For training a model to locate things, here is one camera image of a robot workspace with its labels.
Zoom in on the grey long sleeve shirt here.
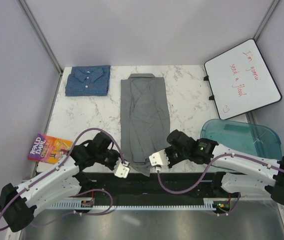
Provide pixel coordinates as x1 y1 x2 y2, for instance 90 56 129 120
120 73 170 176

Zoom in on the teal plastic bin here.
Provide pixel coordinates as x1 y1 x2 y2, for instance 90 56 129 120
200 119 283 160

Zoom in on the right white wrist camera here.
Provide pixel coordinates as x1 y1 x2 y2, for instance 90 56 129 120
149 149 169 167

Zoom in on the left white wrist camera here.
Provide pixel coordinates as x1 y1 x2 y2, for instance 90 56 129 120
113 160 130 179

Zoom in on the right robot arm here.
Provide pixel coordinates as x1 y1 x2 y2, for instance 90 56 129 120
165 130 284 205

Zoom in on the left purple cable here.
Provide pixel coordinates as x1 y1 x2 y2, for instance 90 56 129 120
0 127 130 233

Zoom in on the purple cable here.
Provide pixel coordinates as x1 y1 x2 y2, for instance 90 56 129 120
156 152 284 217
0 127 130 233

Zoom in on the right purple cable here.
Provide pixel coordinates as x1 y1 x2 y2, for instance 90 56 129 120
156 152 284 217

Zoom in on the Roald Dahl book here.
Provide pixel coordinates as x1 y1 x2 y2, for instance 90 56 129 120
27 134 73 164

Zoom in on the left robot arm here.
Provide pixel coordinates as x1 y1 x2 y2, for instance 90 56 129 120
0 129 124 233

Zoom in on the white slotted cable duct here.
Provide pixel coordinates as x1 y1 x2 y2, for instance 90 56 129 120
47 198 227 211

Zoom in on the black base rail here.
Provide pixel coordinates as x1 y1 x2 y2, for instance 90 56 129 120
76 172 238 205

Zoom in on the left aluminium frame post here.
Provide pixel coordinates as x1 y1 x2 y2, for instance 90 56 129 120
16 0 64 74

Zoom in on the aluminium frame post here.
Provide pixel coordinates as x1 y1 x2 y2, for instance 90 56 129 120
253 0 281 42
16 0 64 74

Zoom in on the white whiteboard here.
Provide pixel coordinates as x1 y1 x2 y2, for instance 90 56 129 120
204 39 282 120

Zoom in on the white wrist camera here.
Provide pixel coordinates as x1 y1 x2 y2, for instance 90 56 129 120
113 160 130 179
149 149 169 167

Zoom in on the right aluminium frame post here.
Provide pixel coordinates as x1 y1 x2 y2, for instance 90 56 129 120
253 0 281 42

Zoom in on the blue checked folded shirt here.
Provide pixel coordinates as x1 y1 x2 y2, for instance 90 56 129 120
65 65 111 97

